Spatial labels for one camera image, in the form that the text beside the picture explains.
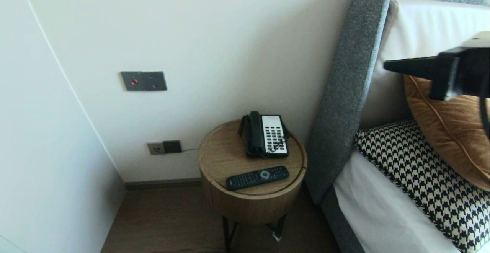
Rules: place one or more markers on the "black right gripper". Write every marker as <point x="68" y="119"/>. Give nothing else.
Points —
<point x="467" y="73"/>

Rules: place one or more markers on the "black TV remote control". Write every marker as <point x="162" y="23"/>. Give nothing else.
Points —
<point x="249" y="179"/>

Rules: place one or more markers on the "grey upholstered headboard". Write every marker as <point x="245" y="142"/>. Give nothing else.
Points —
<point x="344" y="92"/>

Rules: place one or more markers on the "brown velvet cushion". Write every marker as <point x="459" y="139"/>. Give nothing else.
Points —
<point x="451" y="130"/>

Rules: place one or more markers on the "black white houndstooth pillow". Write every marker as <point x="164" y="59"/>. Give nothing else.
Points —
<point x="421" y="176"/>

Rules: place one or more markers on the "white bed sheet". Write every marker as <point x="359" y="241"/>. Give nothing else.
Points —
<point x="375" y="207"/>

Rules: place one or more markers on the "black white desk telephone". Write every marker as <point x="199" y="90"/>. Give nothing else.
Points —
<point x="273" y="134"/>

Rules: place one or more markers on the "black telephone handset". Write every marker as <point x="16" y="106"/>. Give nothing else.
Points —
<point x="255" y="134"/>

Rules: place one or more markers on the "black metal table leg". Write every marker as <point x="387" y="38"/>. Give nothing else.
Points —
<point x="226" y="234"/>
<point x="280" y="226"/>

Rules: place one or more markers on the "round wooden nightstand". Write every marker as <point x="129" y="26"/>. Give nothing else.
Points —
<point x="224" y="157"/>

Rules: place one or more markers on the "black plug adapter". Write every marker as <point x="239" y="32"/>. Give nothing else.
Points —
<point x="172" y="146"/>

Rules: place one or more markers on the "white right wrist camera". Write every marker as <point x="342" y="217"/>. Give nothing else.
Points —
<point x="478" y="40"/>

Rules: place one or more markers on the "grey wall socket plate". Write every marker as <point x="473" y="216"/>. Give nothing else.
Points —
<point x="154" y="80"/>

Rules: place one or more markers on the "bronze wall socket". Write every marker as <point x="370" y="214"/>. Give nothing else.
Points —
<point x="155" y="148"/>

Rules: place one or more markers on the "grey wall plate red button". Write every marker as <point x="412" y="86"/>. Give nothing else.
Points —
<point x="132" y="81"/>

